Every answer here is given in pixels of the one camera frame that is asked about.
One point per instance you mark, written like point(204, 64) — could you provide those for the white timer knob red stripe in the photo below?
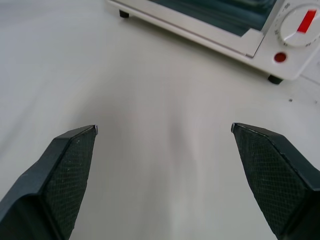
point(301, 25)

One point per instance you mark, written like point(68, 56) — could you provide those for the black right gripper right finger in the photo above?
point(280, 185)

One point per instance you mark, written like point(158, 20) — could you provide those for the white oven door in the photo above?
point(200, 22)

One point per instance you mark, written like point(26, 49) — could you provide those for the white toaster oven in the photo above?
point(287, 63)

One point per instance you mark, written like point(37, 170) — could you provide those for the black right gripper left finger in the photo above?
point(45, 190)

